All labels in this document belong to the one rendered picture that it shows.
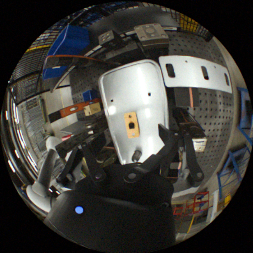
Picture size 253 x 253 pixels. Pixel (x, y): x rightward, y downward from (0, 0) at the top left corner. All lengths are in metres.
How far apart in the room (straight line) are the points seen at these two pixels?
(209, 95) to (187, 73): 0.40
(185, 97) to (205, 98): 0.36
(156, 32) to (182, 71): 0.13
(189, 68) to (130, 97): 0.21
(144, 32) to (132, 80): 0.17
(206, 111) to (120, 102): 0.55
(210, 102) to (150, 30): 0.54
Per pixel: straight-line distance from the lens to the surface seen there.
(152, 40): 0.25
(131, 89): 0.27
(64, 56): 0.36
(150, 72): 0.26
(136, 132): 0.29
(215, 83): 0.32
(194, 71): 0.28
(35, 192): 0.58
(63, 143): 0.28
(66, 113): 0.29
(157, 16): 0.39
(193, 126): 0.34
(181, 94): 0.28
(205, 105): 0.63
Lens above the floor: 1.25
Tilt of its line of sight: 55 degrees down
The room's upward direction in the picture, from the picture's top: 134 degrees counter-clockwise
